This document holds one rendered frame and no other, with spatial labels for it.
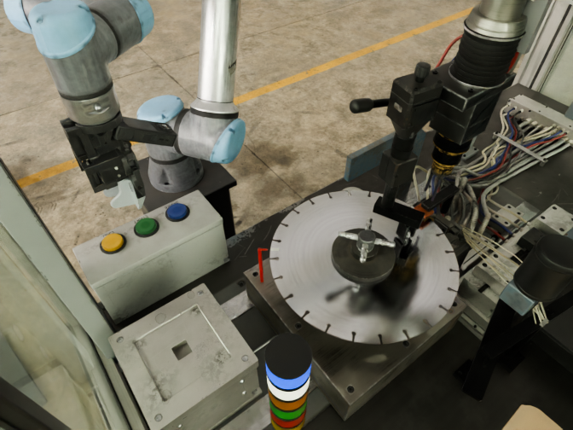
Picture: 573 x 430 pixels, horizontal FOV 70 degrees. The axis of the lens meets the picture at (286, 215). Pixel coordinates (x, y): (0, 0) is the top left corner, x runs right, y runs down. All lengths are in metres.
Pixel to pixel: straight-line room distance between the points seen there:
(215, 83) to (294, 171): 1.39
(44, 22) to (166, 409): 0.54
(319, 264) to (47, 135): 2.44
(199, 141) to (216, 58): 0.19
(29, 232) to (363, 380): 0.54
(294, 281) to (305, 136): 1.92
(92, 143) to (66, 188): 1.80
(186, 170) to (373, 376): 0.71
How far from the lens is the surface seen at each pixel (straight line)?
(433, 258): 0.77
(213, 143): 0.99
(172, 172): 1.13
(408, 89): 0.58
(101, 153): 0.72
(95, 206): 2.34
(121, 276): 0.85
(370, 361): 0.76
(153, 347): 0.73
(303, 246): 0.74
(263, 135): 2.58
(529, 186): 1.33
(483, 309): 0.91
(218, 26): 0.98
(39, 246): 0.62
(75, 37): 0.62
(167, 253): 0.86
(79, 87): 0.64
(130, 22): 0.70
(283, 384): 0.42
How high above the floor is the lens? 1.54
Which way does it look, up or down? 48 degrees down
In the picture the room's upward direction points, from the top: straight up
